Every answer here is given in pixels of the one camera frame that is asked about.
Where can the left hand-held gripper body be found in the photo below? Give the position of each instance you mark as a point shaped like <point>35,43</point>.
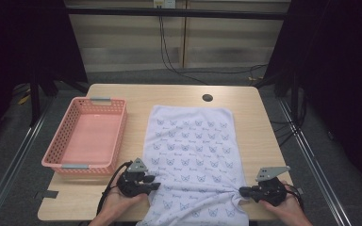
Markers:
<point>132,185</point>

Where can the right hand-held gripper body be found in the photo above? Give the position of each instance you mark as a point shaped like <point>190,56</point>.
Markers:
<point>270,190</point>

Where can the white printed t-shirt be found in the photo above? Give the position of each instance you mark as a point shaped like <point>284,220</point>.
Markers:
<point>191,150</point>

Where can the pink plastic basket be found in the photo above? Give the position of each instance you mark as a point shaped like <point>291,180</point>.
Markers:
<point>88,138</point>

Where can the person's left hand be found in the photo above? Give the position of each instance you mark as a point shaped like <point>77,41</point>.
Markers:
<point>119,204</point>

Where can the person's right hand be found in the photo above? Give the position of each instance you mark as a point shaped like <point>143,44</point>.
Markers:
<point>287,208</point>

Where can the grey tape strip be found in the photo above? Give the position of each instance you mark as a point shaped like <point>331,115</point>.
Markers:
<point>300,190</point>

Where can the dark tape strip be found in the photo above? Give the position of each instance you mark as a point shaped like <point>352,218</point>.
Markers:
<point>48,194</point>

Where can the black metal stand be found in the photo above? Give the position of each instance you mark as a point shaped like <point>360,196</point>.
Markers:
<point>35,100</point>
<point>293,94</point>

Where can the dark curtain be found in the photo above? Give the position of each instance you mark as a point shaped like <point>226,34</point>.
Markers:
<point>22,40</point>
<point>342,78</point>

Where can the yellow tool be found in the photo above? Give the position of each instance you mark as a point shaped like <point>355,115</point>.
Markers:
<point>23,99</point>

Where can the black horizontal metal bar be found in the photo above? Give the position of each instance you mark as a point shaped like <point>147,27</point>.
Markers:
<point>201,13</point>

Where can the metal floor rail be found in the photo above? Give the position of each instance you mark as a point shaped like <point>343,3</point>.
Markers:
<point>314,163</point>
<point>15,157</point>

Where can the white wall socket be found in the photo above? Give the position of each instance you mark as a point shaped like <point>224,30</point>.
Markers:
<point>166,3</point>

